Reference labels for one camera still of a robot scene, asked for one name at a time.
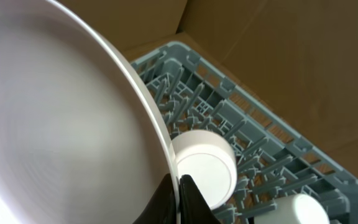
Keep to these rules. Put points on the large pink plate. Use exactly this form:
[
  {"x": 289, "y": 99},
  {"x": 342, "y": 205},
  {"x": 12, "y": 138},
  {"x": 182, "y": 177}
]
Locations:
[{"x": 81, "y": 138}]

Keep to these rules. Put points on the small white cup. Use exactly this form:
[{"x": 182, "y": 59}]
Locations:
[{"x": 295, "y": 209}]

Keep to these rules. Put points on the grey bowl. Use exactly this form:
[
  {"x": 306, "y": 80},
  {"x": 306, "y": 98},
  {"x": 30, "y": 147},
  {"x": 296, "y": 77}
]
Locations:
[{"x": 209, "y": 159}]

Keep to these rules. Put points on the grey dish rack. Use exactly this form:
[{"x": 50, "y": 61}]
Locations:
[{"x": 273, "y": 160}]

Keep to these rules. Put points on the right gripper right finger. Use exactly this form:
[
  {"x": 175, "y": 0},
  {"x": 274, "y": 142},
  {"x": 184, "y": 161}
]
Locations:
[{"x": 193, "y": 207}]

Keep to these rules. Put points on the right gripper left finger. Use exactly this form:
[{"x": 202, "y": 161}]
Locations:
[{"x": 161, "y": 209}]

